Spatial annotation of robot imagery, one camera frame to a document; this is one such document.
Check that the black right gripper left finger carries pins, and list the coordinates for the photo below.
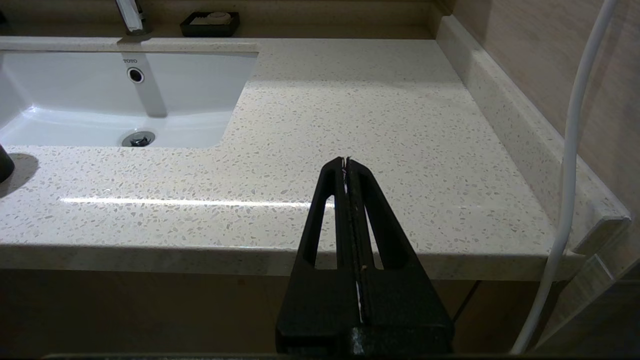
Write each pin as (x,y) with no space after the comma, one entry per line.
(310,300)

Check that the black cup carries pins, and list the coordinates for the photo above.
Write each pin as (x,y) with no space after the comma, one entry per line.
(5,165)

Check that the chrome drain plug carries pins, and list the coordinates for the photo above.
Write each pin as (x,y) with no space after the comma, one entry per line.
(138,139)

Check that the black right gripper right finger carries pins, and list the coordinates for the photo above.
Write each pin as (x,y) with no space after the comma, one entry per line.
(405,300)

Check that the wooden vanity cabinet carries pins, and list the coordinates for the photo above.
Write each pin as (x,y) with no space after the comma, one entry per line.
(150,310)

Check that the chrome faucet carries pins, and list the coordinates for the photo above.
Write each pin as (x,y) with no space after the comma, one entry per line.
(131,15)

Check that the black soap dish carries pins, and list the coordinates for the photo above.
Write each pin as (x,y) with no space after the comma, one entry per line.
(210,30)

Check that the beige soap bar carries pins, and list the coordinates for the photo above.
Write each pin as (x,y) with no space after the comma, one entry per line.
(212,18)

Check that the white sink basin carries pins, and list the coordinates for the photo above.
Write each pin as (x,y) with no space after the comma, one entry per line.
(75,90)

